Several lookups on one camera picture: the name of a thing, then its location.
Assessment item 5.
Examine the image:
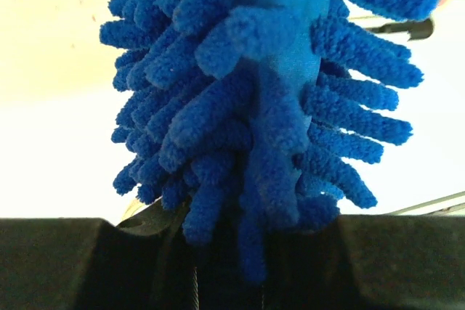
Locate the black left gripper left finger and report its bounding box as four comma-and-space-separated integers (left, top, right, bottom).
1, 218, 195, 309

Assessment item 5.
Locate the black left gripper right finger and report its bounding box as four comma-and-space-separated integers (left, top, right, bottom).
264, 215, 464, 309

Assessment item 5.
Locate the blue microfiber duster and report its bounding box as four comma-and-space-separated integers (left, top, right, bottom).
100, 0, 437, 284

